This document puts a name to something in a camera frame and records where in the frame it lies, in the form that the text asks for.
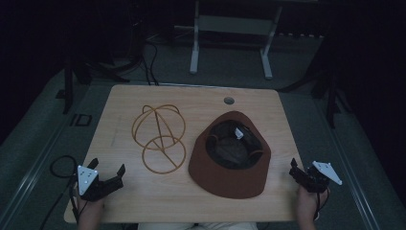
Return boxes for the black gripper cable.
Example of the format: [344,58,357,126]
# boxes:
[313,187,330,222]
[38,154,80,230]

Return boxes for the person's right hand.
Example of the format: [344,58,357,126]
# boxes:
[294,185,329,230]

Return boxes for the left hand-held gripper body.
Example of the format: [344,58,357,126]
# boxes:
[76,165,124,202]

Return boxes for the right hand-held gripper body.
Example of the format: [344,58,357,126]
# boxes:
[293,160,344,195]

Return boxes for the person's left hand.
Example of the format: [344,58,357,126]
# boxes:
[74,187,105,230]

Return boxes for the brown felt hat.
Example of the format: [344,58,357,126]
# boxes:
[188,110,272,200]

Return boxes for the black floor cables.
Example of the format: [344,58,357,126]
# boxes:
[140,37,161,86]

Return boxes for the gold wire hat stand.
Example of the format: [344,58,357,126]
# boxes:
[130,103,188,175]

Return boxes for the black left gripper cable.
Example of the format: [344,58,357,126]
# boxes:
[38,154,80,230]

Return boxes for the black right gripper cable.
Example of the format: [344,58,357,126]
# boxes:
[313,187,330,222]

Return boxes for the white metal stand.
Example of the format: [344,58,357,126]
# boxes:
[189,0,283,81]

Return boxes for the black tripod stand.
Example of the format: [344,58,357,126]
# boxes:
[277,63,353,129]
[55,54,132,115]

